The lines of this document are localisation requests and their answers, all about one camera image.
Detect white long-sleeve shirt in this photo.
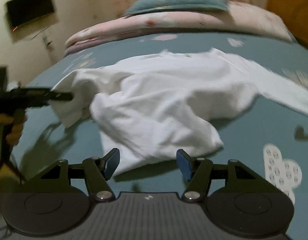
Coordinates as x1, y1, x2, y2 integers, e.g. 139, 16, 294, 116
51, 48, 308, 174

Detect person's left hand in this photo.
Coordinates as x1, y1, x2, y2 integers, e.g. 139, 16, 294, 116
0, 112, 27, 147

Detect teal floral bed sheet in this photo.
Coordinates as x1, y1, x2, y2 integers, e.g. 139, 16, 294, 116
13, 33, 308, 239

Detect pink floral folded quilt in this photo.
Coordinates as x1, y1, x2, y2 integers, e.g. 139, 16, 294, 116
65, 2, 293, 55

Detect teal pillow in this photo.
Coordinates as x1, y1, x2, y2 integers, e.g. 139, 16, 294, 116
124, 0, 229, 16

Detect wooden headboard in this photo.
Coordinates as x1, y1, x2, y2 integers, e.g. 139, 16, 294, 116
267, 0, 308, 49

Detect hanging black cables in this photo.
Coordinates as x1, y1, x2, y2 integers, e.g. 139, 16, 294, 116
31, 27, 57, 63

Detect wall-mounted black television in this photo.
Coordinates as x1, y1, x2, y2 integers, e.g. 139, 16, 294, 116
6, 0, 55, 29

